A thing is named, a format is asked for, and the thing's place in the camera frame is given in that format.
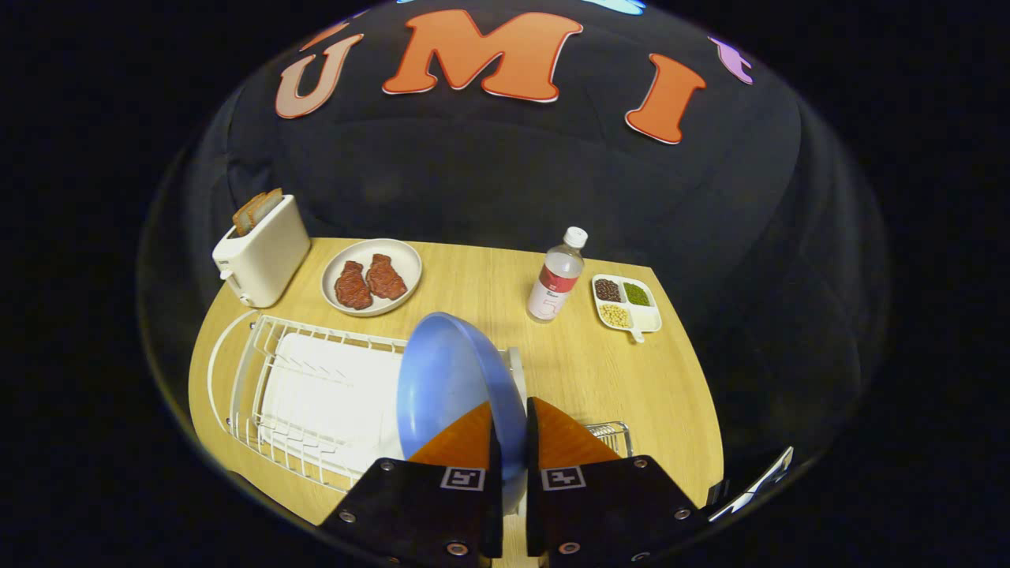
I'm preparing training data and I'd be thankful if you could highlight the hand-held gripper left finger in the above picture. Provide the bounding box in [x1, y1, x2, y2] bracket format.
[318, 401, 504, 565]

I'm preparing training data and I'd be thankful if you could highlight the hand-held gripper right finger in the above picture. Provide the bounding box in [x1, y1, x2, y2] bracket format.
[526, 397, 711, 567]

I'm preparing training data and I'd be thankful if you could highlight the metal wire basket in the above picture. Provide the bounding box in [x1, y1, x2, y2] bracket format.
[584, 421, 634, 458]

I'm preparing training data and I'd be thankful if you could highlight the blue plate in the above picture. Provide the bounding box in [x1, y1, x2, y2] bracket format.
[396, 312, 528, 514]

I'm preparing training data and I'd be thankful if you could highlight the white wire dish rack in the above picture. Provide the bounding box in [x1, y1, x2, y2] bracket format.
[207, 309, 528, 494]

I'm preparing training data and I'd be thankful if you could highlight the white divided bean dish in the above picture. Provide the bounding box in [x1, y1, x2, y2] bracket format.
[591, 273, 663, 344]

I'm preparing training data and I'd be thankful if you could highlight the round beige dish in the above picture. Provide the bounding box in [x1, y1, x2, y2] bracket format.
[321, 238, 423, 317]

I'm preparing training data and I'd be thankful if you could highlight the clear bottle red label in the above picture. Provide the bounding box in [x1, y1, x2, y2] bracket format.
[527, 226, 589, 323]

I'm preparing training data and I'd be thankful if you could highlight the red meat piece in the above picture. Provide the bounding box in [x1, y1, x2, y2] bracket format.
[365, 253, 408, 301]
[335, 261, 373, 310]

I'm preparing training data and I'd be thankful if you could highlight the white toaster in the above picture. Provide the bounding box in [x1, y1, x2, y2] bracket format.
[211, 195, 312, 308]

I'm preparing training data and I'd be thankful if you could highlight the black backdrop cloth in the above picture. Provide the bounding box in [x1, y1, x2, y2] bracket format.
[142, 0, 892, 506]

